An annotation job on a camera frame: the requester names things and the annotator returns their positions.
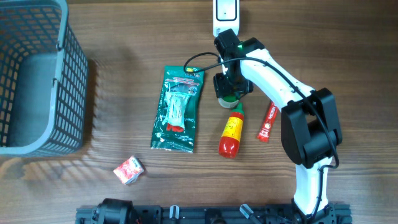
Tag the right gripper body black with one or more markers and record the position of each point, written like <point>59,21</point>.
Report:
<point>233,84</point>

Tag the green lid jar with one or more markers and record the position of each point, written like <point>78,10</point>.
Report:
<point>228,102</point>

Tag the small red box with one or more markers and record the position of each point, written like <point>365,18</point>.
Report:
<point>264,133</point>

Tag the green 3M glove package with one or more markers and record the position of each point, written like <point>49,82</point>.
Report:
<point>173,138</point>

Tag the red chili sauce bottle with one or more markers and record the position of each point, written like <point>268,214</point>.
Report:
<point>231,136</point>

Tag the light green wipes packet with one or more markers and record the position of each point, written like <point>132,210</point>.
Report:
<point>176,106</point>

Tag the small red sachet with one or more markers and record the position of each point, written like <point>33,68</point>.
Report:
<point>129,170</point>

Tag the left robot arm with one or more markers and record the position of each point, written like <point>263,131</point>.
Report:
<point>115,211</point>

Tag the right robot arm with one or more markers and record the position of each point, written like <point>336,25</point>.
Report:
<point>310,126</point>

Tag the white barcode scanner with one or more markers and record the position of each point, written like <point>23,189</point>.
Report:
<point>226,15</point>

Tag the grey plastic mesh basket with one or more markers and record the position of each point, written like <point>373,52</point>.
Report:
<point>44,79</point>

